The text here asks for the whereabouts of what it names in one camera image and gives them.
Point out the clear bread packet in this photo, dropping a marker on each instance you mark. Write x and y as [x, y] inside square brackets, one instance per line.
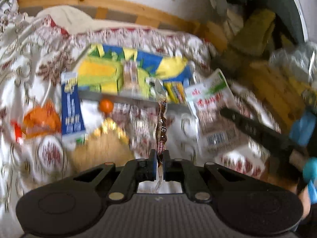
[130, 76]

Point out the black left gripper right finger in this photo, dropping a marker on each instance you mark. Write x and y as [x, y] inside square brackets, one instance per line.
[200, 184]

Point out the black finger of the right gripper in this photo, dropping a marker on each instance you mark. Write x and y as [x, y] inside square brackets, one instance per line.
[278, 144]

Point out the blue white snack box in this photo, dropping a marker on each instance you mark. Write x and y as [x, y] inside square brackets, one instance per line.
[73, 127]

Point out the rice cracker packet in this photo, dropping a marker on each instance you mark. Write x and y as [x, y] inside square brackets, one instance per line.
[107, 143]

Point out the colourful grey tray box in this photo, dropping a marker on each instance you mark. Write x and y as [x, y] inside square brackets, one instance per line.
[100, 70]

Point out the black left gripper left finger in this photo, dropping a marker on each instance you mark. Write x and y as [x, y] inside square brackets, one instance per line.
[118, 184]

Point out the hanging dark clothes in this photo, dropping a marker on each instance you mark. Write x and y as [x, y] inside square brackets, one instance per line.
[260, 5]

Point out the floral satin bedspread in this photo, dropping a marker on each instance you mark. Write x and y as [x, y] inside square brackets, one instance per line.
[34, 53]

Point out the brown jelly stick snack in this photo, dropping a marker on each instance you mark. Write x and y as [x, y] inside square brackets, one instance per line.
[161, 130]

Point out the white red snack packet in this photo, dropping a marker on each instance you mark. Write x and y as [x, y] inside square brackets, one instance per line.
[215, 134]

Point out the orange chips packet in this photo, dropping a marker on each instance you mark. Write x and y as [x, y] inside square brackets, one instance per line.
[41, 120]

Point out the small yellow snack packets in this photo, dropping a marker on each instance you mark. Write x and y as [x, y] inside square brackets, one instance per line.
[175, 91]

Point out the small orange tangerine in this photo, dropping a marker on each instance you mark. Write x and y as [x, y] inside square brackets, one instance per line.
[106, 106]

